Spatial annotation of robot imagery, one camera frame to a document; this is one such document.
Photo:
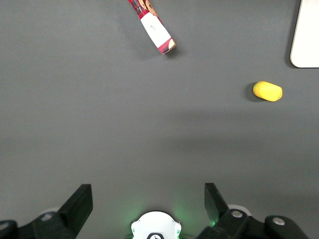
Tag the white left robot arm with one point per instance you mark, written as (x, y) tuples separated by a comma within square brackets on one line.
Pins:
[(155, 225)]

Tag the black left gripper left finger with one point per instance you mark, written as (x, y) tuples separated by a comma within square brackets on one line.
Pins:
[(74, 209)]

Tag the yellow plastic lemon toy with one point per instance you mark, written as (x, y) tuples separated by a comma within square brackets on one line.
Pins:
[(268, 91)]

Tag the red cookie box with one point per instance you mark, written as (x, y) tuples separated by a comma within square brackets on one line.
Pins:
[(154, 27)]

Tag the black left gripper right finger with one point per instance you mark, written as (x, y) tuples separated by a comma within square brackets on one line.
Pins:
[(224, 216)]

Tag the beige plastic tray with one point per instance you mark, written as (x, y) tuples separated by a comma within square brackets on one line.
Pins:
[(307, 37)]

